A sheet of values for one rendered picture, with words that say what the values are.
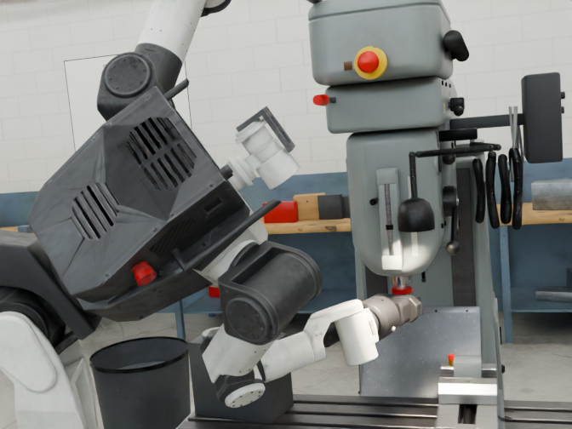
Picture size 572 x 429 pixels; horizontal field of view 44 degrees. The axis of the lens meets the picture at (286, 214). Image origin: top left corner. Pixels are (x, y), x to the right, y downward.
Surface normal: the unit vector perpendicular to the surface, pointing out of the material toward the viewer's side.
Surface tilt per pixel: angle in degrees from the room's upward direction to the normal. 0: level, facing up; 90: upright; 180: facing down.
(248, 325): 106
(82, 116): 90
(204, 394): 90
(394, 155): 90
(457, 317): 65
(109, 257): 74
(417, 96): 90
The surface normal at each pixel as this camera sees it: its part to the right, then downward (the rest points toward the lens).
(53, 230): -0.39, -0.13
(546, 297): -0.52, 0.16
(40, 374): 0.11, 0.11
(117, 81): -0.10, -0.33
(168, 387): 0.67, 0.11
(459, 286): -0.28, 0.15
